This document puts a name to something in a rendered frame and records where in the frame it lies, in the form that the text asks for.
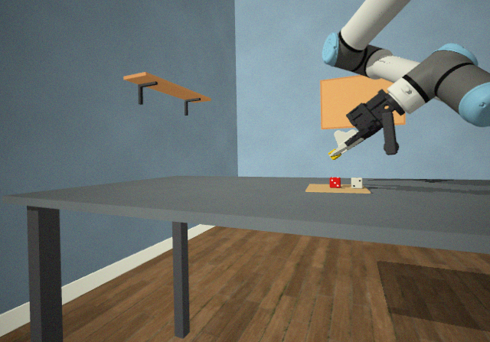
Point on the yellow die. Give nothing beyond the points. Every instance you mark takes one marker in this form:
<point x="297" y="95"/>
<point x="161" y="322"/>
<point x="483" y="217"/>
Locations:
<point x="335" y="156"/>

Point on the white die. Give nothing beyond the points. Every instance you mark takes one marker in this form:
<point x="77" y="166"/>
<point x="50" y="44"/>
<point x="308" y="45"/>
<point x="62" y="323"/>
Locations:
<point x="356" y="183"/>

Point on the red die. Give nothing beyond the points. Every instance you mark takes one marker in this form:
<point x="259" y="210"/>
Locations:
<point x="335" y="182"/>

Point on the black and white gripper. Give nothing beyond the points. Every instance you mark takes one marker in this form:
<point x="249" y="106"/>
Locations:
<point x="367" y="123"/>

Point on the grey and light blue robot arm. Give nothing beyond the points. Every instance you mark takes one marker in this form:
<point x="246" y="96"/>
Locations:
<point x="450" y="74"/>

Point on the tan flat mat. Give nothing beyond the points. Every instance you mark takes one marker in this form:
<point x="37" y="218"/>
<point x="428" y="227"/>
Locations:
<point x="345" y="188"/>

